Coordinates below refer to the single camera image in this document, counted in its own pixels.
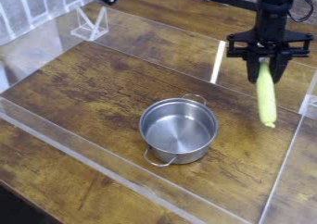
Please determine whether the clear acrylic triangle stand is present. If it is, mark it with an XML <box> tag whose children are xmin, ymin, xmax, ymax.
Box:
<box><xmin>71</xmin><ymin>7</ymin><xmax>108</xmax><ymax>42</ymax></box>

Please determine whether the clear acrylic barrier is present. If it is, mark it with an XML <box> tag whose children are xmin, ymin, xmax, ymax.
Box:
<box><xmin>0</xmin><ymin>97</ymin><xmax>251</xmax><ymax>224</ymax></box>

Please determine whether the black cable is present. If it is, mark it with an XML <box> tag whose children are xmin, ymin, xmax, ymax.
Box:
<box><xmin>286</xmin><ymin>0</ymin><xmax>315</xmax><ymax>23</ymax></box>

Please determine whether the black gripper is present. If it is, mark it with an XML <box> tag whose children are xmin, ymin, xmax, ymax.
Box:
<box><xmin>226</xmin><ymin>4</ymin><xmax>313</xmax><ymax>83</ymax></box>

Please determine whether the black bar on table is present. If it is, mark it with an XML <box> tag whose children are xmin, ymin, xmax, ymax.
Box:
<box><xmin>206</xmin><ymin>0</ymin><xmax>257</xmax><ymax>11</ymax></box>

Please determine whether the stainless steel pot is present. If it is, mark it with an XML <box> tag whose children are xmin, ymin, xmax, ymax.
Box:
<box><xmin>139</xmin><ymin>93</ymin><xmax>218</xmax><ymax>168</ymax></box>

